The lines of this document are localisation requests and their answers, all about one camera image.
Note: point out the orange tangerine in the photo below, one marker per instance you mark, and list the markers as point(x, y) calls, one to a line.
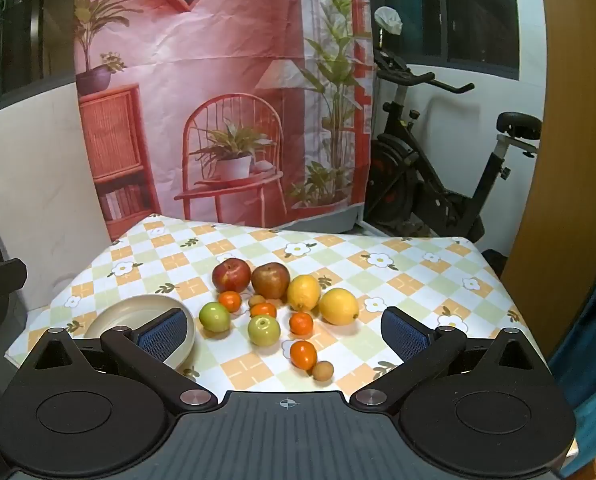
point(230, 301)
point(301, 323)
point(265, 310)
point(303, 354)

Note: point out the bright red apple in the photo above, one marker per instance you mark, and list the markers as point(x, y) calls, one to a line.
point(231, 276)

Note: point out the green apple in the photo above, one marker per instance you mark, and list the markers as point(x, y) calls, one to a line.
point(214, 316)
point(264, 330)

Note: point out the white cloth cap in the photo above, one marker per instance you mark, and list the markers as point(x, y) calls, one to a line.
point(387, 17)

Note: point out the dark brownish red apple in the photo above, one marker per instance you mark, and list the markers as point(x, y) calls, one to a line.
point(270, 280)

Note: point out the yellow lemon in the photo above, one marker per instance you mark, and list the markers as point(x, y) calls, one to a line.
point(304, 292)
point(339, 306)

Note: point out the orange wooden board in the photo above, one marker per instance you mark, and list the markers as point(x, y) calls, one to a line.
point(567, 160)

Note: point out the black exercise bike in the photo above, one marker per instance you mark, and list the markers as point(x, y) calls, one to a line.
point(402, 175)

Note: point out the small brown longan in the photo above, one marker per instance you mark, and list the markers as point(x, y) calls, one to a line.
point(323, 371)
point(256, 300)

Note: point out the dark window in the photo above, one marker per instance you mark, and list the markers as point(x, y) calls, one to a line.
point(18, 20)
point(477, 10)

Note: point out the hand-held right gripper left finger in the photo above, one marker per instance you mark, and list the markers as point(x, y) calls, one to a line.
point(165, 332)

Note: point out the teal curtain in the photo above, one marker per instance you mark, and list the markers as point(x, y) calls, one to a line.
point(592, 360)

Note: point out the checkered flower tablecloth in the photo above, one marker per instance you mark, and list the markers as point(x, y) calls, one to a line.
point(328, 255)

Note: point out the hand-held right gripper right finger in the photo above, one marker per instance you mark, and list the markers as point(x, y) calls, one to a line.
point(402, 332)

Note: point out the red printed backdrop cloth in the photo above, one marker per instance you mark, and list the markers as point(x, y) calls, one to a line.
point(178, 60)

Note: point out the beige plate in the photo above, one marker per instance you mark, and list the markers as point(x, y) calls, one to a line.
point(128, 310)

